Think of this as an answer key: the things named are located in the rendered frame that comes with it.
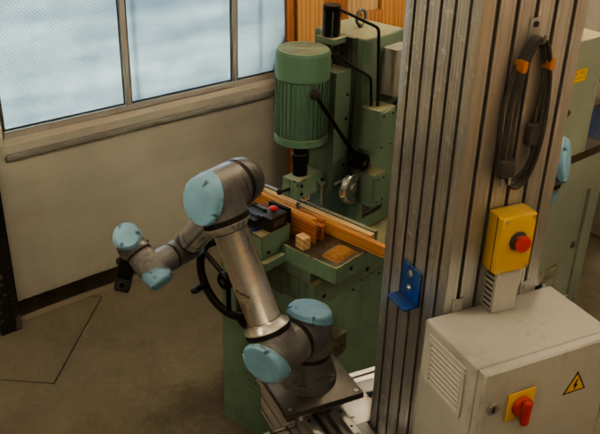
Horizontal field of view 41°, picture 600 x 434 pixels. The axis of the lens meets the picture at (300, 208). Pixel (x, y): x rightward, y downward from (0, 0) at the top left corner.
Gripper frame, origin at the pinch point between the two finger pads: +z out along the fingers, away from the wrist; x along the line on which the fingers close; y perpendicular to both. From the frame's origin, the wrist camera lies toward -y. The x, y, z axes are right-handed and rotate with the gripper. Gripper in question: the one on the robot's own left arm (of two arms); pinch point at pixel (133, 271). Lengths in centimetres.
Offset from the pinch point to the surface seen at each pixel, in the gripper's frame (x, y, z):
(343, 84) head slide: -51, 73, -11
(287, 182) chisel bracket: -40, 42, 8
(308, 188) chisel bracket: -48, 43, 10
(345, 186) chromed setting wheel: -60, 45, 6
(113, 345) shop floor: 15, -10, 124
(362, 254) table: -69, 22, 2
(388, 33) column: -62, 93, -15
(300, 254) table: -50, 18, 4
